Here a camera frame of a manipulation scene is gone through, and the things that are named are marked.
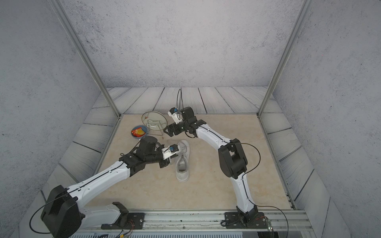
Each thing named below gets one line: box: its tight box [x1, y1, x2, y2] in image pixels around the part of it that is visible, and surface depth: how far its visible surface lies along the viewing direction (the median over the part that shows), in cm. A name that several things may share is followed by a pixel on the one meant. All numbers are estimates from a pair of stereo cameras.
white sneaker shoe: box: [175, 139, 191, 183], surface depth 87 cm
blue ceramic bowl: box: [130, 124, 148, 139], surface depth 108 cm
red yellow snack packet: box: [130, 126, 146, 138], surface depth 107 cm
